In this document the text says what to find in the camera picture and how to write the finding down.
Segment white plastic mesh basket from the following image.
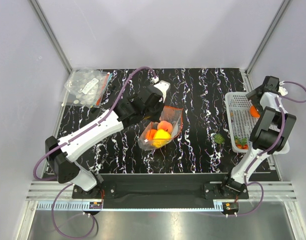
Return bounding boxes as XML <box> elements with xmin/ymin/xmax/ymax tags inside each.
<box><xmin>225</xmin><ymin>92</ymin><xmax>296</xmax><ymax>155</ymax></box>

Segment aluminium frame post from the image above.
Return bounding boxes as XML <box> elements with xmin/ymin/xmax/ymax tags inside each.
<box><xmin>28</xmin><ymin>0</ymin><xmax>72</xmax><ymax>74</ymax></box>
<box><xmin>245</xmin><ymin>0</ymin><xmax>292</xmax><ymax>75</ymax></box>

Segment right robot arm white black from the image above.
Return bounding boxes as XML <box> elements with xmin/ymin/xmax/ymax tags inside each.
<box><xmin>219</xmin><ymin>76</ymin><xmax>297</xmax><ymax>199</ymax></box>

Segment right aluminium frame post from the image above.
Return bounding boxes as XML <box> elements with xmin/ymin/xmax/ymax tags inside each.
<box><xmin>245</xmin><ymin>0</ymin><xmax>292</xmax><ymax>75</ymax></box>

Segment black marbled table mat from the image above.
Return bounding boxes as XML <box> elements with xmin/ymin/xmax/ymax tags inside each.
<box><xmin>46</xmin><ymin>68</ymin><xmax>258</xmax><ymax>175</ymax></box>

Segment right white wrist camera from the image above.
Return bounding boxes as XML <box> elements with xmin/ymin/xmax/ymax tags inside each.
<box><xmin>278</xmin><ymin>81</ymin><xmax>288</xmax><ymax>97</ymax></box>

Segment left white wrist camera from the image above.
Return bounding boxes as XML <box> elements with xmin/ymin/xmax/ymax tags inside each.
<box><xmin>153</xmin><ymin>80</ymin><xmax>171</xmax><ymax>101</ymax></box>

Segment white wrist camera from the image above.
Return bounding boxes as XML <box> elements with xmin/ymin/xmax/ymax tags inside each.
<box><xmin>278</xmin><ymin>81</ymin><xmax>288</xmax><ymax>97</ymax></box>
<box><xmin>153</xmin><ymin>80</ymin><xmax>171</xmax><ymax>101</ymax></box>

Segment clear zip bag orange zipper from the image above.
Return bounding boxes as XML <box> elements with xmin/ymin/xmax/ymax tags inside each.
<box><xmin>137</xmin><ymin>106</ymin><xmax>183</xmax><ymax>151</ymax></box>

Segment green artificial leaf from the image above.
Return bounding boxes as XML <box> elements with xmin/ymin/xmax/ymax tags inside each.
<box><xmin>214</xmin><ymin>133</ymin><xmax>225</xmax><ymax>145</ymax></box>

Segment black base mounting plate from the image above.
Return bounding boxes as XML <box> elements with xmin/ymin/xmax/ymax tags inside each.
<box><xmin>72</xmin><ymin>173</ymin><xmax>249</xmax><ymax>207</ymax></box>

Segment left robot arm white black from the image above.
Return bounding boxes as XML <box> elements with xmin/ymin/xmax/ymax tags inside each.
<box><xmin>45</xmin><ymin>81</ymin><xmax>170</xmax><ymax>198</ymax></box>

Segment orange fruit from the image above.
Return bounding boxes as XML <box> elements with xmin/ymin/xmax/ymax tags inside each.
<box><xmin>145</xmin><ymin>129</ymin><xmax>157</xmax><ymax>141</ymax></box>
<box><xmin>249</xmin><ymin>105</ymin><xmax>260</xmax><ymax>118</ymax></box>

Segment stack of spare zip bags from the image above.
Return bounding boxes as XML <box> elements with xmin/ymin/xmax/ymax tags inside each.
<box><xmin>64</xmin><ymin>68</ymin><xmax>111</xmax><ymax>109</ymax></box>

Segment left aluminium frame post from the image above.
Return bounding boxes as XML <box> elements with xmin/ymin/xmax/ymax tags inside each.
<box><xmin>28</xmin><ymin>0</ymin><xmax>72</xmax><ymax>74</ymax></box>

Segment peach fruit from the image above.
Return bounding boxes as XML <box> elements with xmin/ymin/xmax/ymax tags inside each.
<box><xmin>157</xmin><ymin>120</ymin><xmax>173</xmax><ymax>134</ymax></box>

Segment yellow bell pepper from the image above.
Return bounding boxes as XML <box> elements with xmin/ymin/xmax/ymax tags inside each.
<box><xmin>152</xmin><ymin>129</ymin><xmax>171</xmax><ymax>148</ymax></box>

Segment white slotted cable duct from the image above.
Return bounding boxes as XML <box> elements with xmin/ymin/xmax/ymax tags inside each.
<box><xmin>37</xmin><ymin>200</ymin><xmax>224</xmax><ymax>212</ymax></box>

